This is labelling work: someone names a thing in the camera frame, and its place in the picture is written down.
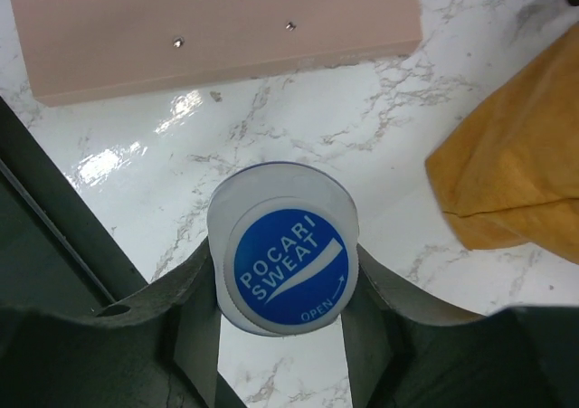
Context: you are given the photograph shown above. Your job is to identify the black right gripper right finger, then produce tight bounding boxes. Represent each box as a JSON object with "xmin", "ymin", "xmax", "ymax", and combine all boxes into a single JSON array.
[{"xmin": 341, "ymin": 249, "xmax": 578, "ymax": 407}]

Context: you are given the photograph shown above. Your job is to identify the clear water bottle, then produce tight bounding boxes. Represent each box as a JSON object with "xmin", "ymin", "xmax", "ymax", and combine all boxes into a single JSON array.
[{"xmin": 206, "ymin": 162, "xmax": 359, "ymax": 337}]

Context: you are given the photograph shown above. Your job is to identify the pink notebook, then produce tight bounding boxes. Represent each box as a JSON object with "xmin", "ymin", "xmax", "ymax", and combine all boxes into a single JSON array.
[{"xmin": 10, "ymin": 0, "xmax": 422, "ymax": 106}]

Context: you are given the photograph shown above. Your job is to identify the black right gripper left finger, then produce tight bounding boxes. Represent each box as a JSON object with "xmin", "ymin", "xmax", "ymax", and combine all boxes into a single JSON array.
[{"xmin": 1, "ymin": 242, "xmax": 220, "ymax": 407}]

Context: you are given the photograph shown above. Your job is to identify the yellow canvas tote bag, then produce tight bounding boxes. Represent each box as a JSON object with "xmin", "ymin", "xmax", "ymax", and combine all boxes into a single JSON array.
[{"xmin": 425, "ymin": 25, "xmax": 578, "ymax": 262}]

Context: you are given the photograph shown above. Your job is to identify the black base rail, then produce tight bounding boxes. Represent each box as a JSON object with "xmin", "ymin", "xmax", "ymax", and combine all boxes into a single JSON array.
[{"xmin": 1, "ymin": 102, "xmax": 147, "ymax": 316}]

